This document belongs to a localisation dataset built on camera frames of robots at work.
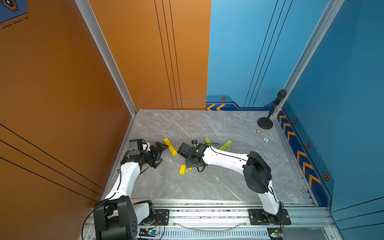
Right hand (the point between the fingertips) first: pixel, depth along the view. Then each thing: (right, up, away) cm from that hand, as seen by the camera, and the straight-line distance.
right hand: (193, 163), depth 88 cm
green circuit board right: (+40, -29, -17) cm, 52 cm away
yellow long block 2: (-15, +7, +8) cm, 18 cm away
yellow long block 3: (-7, -4, +1) cm, 8 cm away
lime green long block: (+9, +12, +14) cm, 21 cm away
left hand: (-16, +8, -3) cm, 18 cm away
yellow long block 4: (-2, -4, +1) cm, 5 cm away
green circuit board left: (-22, -29, -17) cm, 40 cm away
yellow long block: (-19, +11, +14) cm, 26 cm away
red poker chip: (+47, +18, +21) cm, 55 cm away
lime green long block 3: (+23, +10, +13) cm, 28 cm away
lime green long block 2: (+19, +7, +11) cm, 23 cm away
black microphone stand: (+54, +24, +24) cm, 64 cm away
